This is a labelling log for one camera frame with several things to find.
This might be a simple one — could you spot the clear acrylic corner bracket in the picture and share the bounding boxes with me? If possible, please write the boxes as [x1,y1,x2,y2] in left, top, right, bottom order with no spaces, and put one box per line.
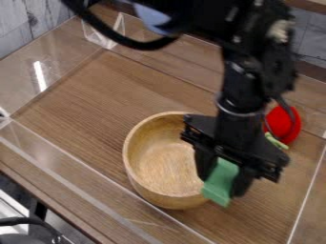
[81,13,125,50]

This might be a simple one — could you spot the clear acrylic tray walls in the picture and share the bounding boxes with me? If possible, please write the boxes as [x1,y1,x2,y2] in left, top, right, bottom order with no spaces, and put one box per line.
[0,19,326,244]

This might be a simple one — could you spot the red plush ball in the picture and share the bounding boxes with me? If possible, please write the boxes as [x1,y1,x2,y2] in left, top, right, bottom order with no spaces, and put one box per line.
[261,106,301,145]

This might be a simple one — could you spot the black cable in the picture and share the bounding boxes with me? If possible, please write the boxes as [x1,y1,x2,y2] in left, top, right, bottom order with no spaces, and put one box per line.
[0,216,65,244]

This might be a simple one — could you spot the brown wooden bowl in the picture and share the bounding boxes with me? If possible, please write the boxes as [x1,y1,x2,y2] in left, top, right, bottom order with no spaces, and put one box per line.
[121,112,207,210]

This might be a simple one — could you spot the small green plastic piece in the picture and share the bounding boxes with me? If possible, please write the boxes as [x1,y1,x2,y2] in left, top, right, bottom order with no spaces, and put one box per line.
[264,132,288,150]

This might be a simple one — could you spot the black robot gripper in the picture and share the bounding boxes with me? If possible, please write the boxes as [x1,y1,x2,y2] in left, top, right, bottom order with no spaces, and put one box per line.
[180,106,289,197]

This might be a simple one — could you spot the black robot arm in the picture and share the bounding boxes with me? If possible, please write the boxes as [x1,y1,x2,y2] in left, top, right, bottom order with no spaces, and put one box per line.
[129,0,296,197]

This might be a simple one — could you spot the green rectangular block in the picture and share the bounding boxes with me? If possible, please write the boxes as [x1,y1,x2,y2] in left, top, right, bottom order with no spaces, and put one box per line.
[201,158,239,207]

